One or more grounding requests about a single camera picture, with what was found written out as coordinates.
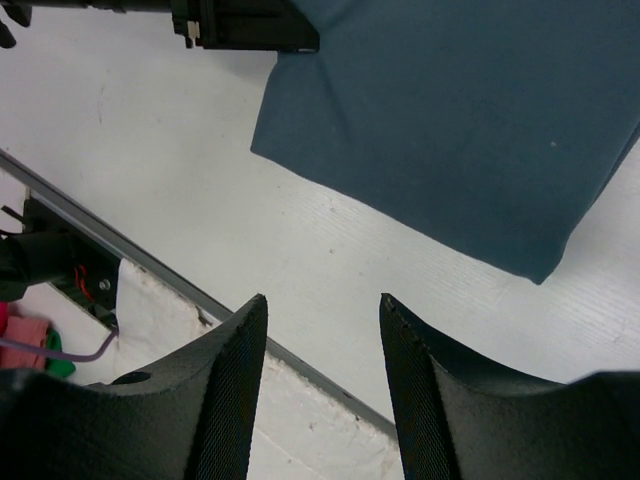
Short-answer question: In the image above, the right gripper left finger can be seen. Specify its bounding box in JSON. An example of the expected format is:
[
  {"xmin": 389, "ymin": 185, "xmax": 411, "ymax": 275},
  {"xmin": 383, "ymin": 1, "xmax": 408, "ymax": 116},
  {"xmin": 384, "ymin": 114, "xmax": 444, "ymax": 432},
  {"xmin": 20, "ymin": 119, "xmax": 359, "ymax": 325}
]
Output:
[{"xmin": 1, "ymin": 295, "xmax": 268, "ymax": 479}]

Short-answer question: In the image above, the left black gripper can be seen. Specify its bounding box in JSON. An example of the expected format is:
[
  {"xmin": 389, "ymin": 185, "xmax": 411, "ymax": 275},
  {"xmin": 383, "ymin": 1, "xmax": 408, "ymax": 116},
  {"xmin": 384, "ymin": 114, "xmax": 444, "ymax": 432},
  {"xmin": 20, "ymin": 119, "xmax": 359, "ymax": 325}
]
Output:
[{"xmin": 170, "ymin": 0, "xmax": 320, "ymax": 53}]

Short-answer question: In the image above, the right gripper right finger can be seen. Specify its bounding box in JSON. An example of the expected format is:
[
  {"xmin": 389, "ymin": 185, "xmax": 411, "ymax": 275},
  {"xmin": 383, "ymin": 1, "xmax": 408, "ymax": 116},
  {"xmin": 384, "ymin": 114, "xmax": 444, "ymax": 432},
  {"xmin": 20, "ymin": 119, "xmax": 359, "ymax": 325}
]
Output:
[{"xmin": 379, "ymin": 294, "xmax": 639, "ymax": 479}]

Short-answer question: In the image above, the grey-blue t-shirt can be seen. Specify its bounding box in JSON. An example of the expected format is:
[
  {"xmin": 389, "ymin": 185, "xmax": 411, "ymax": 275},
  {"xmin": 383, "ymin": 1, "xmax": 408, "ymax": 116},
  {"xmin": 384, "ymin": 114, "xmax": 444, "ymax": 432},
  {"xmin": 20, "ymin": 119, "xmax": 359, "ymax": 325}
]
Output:
[{"xmin": 251, "ymin": 1, "xmax": 639, "ymax": 283}]

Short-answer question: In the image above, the pink folded cloth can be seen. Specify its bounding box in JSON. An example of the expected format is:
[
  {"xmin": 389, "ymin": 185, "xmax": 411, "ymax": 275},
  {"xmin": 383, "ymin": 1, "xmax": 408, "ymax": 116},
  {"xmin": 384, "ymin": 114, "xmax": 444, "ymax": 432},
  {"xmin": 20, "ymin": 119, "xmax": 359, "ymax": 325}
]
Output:
[{"xmin": 0, "ymin": 315, "xmax": 54, "ymax": 372}]

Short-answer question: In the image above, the magenta folded cloth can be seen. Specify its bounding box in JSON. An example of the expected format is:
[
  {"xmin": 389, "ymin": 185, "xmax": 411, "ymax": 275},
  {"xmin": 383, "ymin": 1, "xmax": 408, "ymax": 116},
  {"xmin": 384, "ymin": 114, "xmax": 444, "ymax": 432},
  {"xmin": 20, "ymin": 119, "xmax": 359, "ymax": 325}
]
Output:
[{"xmin": 0, "ymin": 302, "xmax": 9, "ymax": 336}]

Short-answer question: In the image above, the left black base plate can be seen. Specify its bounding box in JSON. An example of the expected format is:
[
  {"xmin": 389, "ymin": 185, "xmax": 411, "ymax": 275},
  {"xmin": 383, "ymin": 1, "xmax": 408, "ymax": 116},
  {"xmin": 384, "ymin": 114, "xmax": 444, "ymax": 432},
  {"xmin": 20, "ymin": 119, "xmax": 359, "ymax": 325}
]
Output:
[{"xmin": 1, "ymin": 198, "xmax": 121, "ymax": 330}]

